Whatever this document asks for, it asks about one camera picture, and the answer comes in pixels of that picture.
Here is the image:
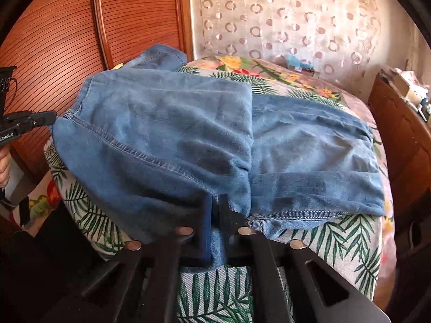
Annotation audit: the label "wooden louvered wardrobe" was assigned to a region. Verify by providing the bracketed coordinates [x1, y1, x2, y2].
[0, 0, 194, 189]

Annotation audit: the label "circle patterned curtain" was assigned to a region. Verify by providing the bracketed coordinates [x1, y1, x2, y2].
[188, 0, 415, 95]

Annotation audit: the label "blue denim pants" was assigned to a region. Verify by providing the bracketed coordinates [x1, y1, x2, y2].
[52, 73, 386, 247]

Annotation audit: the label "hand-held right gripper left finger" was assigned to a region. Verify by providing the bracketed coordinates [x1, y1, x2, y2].
[40, 194, 214, 323]

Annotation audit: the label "brown cardboard box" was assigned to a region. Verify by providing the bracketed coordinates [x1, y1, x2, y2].
[391, 70, 421, 96]

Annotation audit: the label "person's left hand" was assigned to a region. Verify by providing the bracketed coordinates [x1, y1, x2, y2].
[0, 148, 12, 189]

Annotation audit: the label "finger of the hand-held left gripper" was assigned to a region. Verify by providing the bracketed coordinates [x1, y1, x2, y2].
[19, 110, 57, 132]

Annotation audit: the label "folded blue denim jeans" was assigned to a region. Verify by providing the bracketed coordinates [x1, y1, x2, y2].
[114, 44, 188, 73]

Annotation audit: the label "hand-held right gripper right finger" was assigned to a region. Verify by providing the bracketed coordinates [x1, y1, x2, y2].
[218, 194, 392, 323]

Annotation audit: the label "wooden sideboard cabinet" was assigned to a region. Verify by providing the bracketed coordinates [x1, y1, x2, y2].
[368, 73, 431, 211]

